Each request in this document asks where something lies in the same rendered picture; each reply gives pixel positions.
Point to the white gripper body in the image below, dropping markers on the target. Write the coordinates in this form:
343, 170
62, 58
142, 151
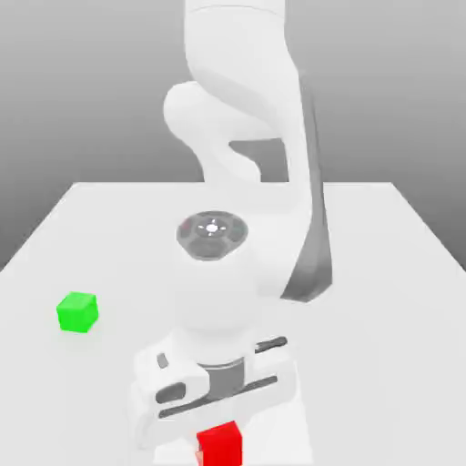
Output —
262, 398

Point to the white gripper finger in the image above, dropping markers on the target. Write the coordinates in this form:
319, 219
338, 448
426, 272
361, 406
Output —
144, 433

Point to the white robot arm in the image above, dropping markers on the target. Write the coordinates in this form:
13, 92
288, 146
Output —
233, 109

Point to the small red cube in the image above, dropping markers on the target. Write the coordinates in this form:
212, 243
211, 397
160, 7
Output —
220, 445

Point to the small green cube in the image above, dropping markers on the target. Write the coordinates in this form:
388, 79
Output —
77, 312

